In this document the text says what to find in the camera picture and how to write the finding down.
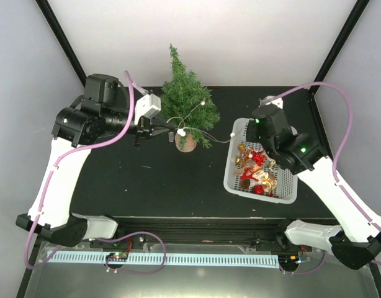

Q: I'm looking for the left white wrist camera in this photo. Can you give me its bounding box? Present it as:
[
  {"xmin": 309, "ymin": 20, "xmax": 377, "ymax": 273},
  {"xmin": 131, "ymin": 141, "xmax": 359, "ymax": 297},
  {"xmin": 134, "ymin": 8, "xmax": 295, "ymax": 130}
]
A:
[{"xmin": 134, "ymin": 94, "xmax": 161, "ymax": 125}]

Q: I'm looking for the right circuit board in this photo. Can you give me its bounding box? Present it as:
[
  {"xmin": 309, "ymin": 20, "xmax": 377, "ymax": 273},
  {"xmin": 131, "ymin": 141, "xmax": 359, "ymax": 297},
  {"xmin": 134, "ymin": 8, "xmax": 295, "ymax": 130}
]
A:
[{"xmin": 278, "ymin": 255, "xmax": 303, "ymax": 264}]

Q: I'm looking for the left circuit board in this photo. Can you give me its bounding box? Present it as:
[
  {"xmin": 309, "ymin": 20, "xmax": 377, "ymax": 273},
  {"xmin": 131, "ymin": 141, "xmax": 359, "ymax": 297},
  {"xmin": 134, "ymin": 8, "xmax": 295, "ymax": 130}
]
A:
[{"xmin": 105, "ymin": 252, "xmax": 128, "ymax": 262}]

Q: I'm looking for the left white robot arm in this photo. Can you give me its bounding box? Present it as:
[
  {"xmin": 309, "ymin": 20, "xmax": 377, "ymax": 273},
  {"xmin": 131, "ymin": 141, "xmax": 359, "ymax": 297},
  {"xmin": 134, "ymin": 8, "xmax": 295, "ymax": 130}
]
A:
[{"xmin": 16, "ymin": 74, "xmax": 175, "ymax": 248}]

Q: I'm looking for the black frame post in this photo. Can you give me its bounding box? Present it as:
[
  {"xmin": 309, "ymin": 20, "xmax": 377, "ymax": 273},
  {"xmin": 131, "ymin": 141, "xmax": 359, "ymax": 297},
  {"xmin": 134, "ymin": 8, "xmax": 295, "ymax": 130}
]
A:
[
  {"xmin": 35, "ymin": 0, "xmax": 86, "ymax": 86},
  {"xmin": 314, "ymin": 0, "xmax": 370, "ymax": 82}
]

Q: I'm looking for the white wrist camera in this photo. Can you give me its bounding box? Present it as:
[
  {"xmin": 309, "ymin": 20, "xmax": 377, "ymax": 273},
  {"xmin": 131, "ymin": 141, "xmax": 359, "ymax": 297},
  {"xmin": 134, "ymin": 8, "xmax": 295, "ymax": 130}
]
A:
[
  {"xmin": 134, "ymin": 94, "xmax": 161, "ymax": 125},
  {"xmin": 259, "ymin": 96, "xmax": 284, "ymax": 109}
]

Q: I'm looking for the white plastic basket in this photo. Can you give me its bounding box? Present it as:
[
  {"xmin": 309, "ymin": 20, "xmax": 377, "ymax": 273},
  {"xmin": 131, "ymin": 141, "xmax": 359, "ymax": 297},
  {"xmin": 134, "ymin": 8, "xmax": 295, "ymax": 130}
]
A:
[{"xmin": 223, "ymin": 118, "xmax": 298, "ymax": 204}]

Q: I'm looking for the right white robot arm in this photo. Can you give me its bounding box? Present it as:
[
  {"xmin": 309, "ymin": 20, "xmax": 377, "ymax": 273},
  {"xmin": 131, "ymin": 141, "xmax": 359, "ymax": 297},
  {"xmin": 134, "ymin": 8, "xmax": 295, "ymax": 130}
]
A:
[{"xmin": 246, "ymin": 104, "xmax": 381, "ymax": 270}]

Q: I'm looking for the circuit board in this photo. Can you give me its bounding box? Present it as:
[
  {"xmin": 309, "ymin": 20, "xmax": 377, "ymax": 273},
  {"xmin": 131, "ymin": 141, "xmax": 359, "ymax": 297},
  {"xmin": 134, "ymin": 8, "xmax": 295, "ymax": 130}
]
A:
[
  {"xmin": 105, "ymin": 252, "xmax": 128, "ymax": 262},
  {"xmin": 278, "ymin": 255, "xmax": 303, "ymax": 264}
]

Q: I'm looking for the left black frame post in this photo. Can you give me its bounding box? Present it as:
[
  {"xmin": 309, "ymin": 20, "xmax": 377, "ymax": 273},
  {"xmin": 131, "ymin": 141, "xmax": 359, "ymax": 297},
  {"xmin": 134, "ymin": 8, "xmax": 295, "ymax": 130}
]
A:
[{"xmin": 35, "ymin": 0, "xmax": 86, "ymax": 86}]

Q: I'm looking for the white slotted cable duct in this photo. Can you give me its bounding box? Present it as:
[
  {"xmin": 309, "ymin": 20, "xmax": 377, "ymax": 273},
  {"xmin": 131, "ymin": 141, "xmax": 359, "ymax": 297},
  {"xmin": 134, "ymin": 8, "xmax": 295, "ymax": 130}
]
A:
[{"xmin": 49, "ymin": 251, "xmax": 279, "ymax": 269}]

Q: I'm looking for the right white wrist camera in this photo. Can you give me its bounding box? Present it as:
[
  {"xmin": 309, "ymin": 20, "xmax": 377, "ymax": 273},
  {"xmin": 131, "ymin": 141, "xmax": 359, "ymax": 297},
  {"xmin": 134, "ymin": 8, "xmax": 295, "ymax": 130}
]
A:
[{"xmin": 259, "ymin": 96, "xmax": 284, "ymax": 109}]

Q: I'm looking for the pile of christmas ornaments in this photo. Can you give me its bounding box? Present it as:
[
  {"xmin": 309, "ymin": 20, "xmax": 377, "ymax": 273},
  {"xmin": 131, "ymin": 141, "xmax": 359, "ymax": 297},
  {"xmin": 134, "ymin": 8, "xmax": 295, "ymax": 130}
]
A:
[{"xmin": 235, "ymin": 143, "xmax": 278, "ymax": 197}]

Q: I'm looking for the string of white lights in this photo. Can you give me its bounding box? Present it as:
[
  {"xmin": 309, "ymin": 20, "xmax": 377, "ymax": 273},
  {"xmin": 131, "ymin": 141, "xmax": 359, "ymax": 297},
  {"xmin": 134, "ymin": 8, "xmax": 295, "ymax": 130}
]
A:
[{"xmin": 165, "ymin": 98, "xmax": 250, "ymax": 144}]

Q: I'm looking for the right black frame post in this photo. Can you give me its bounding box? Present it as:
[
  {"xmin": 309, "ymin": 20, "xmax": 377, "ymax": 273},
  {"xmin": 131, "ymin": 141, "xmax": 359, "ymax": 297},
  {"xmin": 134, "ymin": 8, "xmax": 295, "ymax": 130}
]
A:
[{"xmin": 314, "ymin": 0, "xmax": 370, "ymax": 82}]

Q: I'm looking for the black aluminium rail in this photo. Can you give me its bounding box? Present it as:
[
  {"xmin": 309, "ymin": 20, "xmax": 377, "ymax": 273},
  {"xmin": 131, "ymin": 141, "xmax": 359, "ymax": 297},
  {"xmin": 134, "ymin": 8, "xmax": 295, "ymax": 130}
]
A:
[{"xmin": 43, "ymin": 217, "xmax": 334, "ymax": 249}]

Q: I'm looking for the small green christmas tree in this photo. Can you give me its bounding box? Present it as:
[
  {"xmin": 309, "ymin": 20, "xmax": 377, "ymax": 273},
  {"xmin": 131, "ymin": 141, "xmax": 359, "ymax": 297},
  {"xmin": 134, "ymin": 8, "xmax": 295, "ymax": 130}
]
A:
[{"xmin": 161, "ymin": 45, "xmax": 220, "ymax": 148}]

